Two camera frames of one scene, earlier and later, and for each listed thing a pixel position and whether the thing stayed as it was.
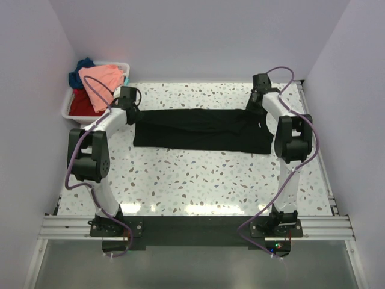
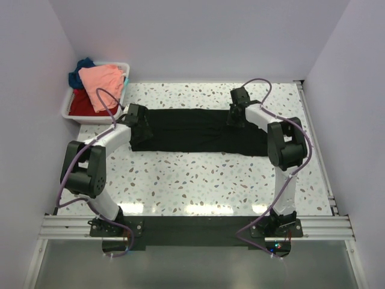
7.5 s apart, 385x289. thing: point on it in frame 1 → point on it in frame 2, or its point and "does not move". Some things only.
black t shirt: [242, 130] does not move
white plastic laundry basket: [88, 120] does not move
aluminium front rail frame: [315, 227] does not move
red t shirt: [80, 105] does not move
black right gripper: [249, 108] → [230, 121]
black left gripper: [133, 121] → [147, 133]
